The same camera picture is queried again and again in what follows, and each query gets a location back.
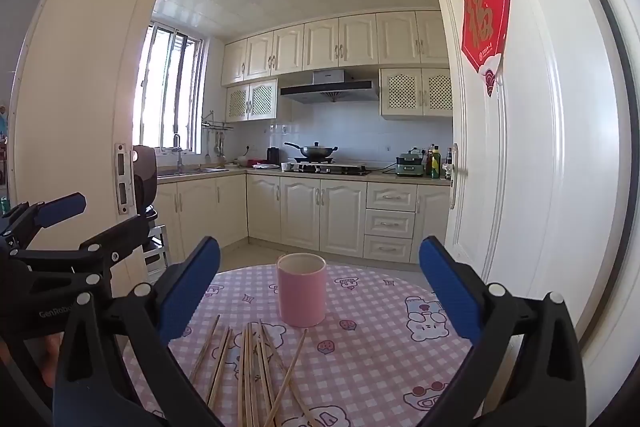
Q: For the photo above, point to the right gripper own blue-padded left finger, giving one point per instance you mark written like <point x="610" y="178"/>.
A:
<point x="92" y="385"/>

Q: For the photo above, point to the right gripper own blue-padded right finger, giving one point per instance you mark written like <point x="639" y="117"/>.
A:
<point x="547" y="383"/>

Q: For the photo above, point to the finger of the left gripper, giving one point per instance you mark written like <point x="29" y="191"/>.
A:
<point x="116" y="243"/>
<point x="21" y="224"/>

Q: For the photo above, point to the wooden chopstick three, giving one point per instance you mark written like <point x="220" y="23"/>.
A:
<point x="240" y="408"/>

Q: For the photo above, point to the wooden chopstick four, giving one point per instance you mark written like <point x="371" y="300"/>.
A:
<point x="248" y="377"/>

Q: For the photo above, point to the wooden chopstick six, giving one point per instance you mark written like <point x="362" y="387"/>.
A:
<point x="267" y="353"/>

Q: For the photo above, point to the wooden chopstick five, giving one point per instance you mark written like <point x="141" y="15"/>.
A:
<point x="262" y="393"/>

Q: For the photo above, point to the wooden chopstick eight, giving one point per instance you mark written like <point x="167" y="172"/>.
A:
<point x="293" y="389"/>

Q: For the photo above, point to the wooden chopstick seven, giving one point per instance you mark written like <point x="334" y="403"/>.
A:
<point x="286" y="380"/>

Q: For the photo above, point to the kitchen window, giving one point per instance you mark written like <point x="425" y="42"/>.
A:
<point x="168" y="99"/>

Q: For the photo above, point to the white kitchen door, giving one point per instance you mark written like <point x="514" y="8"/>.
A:
<point x="546" y="176"/>

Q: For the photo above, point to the person's left hand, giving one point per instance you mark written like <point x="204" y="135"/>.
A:
<point x="42" y="363"/>

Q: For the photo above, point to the metal storage rack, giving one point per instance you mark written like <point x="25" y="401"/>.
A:
<point x="155" y="253"/>

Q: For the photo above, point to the brown rice cooker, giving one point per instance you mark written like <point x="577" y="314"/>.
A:
<point x="145" y="177"/>

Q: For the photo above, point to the door strike plate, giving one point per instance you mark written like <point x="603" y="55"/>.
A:
<point x="123" y="180"/>

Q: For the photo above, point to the sink faucet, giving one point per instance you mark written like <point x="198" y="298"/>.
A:
<point x="177" y="150"/>

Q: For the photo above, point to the pink checkered tablecloth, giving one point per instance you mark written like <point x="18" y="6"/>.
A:
<point x="383" y="355"/>

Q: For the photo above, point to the black kettle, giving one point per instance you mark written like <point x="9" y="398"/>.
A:
<point x="273" y="156"/>

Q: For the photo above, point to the pink cylindrical cup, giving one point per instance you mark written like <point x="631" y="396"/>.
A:
<point x="302" y="280"/>

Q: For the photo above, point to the black wok with lid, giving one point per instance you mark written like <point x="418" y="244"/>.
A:
<point x="314" y="152"/>

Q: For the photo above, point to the lower base cabinets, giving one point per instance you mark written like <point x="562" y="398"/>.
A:
<point x="378" y="217"/>

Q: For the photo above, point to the dark sauce bottle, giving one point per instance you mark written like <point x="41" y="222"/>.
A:
<point x="448" y="165"/>

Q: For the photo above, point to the gas stove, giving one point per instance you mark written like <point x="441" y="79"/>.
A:
<point x="324" y="167"/>

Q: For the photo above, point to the green bottle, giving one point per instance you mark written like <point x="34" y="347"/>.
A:
<point x="436" y="162"/>

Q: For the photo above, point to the green electric cooker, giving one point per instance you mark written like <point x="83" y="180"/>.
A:
<point x="410" y="164"/>

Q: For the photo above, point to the black range hood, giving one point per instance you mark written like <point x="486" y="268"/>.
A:
<point x="332" y="86"/>

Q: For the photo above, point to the red fu door decoration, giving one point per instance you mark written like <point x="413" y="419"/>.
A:
<point x="485" y="24"/>

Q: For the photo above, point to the wall utensil rack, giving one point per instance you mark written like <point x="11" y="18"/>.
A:
<point x="215" y="135"/>

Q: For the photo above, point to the door handle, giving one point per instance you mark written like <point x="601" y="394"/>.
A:
<point x="452" y="174"/>

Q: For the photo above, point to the upper wall cabinets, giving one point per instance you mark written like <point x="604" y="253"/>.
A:
<point x="404" y="51"/>

